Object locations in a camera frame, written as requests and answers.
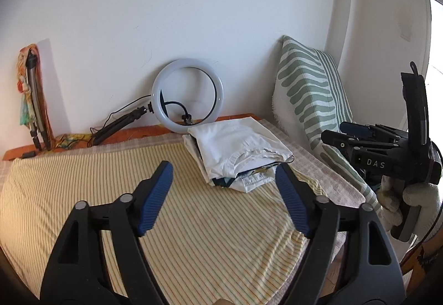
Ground white folded garment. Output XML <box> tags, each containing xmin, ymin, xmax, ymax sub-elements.
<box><xmin>226</xmin><ymin>170</ymin><xmax>279</xmax><ymax>193</ymax></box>

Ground cream folded cloth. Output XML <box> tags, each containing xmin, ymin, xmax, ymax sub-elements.
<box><xmin>182</xmin><ymin>134</ymin><xmax>215</xmax><ymax>185</ymax></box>

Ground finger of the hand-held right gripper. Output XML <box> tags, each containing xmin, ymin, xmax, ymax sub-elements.
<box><xmin>339</xmin><ymin>121</ymin><xmax>411</xmax><ymax>141</ymax></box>
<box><xmin>320</xmin><ymin>129</ymin><xmax>403</xmax><ymax>157</ymax></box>

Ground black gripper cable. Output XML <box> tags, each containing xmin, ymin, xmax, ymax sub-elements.
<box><xmin>398</xmin><ymin>201</ymin><xmax>443</xmax><ymax>266</ymax></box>

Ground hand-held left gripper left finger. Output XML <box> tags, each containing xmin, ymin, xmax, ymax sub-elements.
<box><xmin>40</xmin><ymin>160</ymin><xmax>174</xmax><ymax>305</ymax></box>

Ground green striped pillow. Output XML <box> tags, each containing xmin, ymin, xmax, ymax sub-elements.
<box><xmin>272</xmin><ymin>35</ymin><xmax>385</xmax><ymax>216</ymax></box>

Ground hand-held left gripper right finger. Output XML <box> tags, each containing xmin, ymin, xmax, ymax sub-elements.
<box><xmin>275</xmin><ymin>163</ymin><xmax>405</xmax><ymax>305</ymax></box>

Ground person's right hand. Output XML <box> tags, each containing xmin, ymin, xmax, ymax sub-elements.
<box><xmin>375</xmin><ymin>175</ymin><xmax>443</xmax><ymax>237</ymax></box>

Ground yellow striped blanket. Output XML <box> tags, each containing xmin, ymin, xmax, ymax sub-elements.
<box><xmin>0</xmin><ymin>144</ymin><xmax>324</xmax><ymax>305</ymax></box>

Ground window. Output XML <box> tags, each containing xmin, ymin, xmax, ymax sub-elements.
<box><xmin>420</xmin><ymin>0</ymin><xmax>443</xmax><ymax>125</ymax></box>

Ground black tripod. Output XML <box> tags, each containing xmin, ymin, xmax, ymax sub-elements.
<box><xmin>91</xmin><ymin>106</ymin><xmax>154</xmax><ymax>147</ymax></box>

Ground colourful floral cloth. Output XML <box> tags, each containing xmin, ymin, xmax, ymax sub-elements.
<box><xmin>16</xmin><ymin>44</ymin><xmax>91</xmax><ymax>150</ymax></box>

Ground wooden chair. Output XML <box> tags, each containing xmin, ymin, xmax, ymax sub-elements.
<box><xmin>401</xmin><ymin>232</ymin><xmax>443</xmax><ymax>296</ymax></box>

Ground black tripod stand with cable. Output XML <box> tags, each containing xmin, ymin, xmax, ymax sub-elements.
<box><xmin>88</xmin><ymin>95</ymin><xmax>153</xmax><ymax>148</ymax></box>

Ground white ring light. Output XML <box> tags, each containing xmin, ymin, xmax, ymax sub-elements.
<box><xmin>151</xmin><ymin>58</ymin><xmax>224</xmax><ymax>135</ymax></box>

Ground white shirt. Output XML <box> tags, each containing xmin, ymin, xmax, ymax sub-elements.
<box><xmin>187</xmin><ymin>117</ymin><xmax>295</xmax><ymax>178</ymax></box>

